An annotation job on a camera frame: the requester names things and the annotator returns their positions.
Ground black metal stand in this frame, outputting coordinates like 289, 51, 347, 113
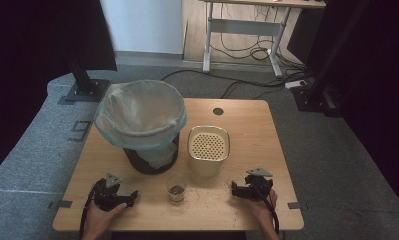
64, 49, 112, 103
290, 0, 371, 118

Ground trash bin with plastic liner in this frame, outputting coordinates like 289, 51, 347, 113
93, 79, 188, 170

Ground dark curtain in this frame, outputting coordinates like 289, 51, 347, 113
286, 0, 399, 218
0, 0, 118, 181

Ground scattered crumbs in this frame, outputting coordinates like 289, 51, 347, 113
186, 181, 245, 229

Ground person's right hand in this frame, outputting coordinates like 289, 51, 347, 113
249, 189, 279, 225

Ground cream container with perforated strainer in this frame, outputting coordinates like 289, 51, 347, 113
186, 125, 231, 179

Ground black mesh trash bin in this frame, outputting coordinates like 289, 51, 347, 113
122, 132, 181, 176

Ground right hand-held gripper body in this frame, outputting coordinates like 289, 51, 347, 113
243, 167, 275, 201

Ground clear glass cup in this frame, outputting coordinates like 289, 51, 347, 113
165, 175, 188, 203

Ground person's left hand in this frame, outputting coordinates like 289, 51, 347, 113
83, 200, 128, 232

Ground white power strip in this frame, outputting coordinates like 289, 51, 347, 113
284, 79, 308, 90

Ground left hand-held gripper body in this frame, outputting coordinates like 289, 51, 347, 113
93, 172, 129, 212

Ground tangle of black floor cables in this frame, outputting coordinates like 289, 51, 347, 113
161, 3, 313, 100

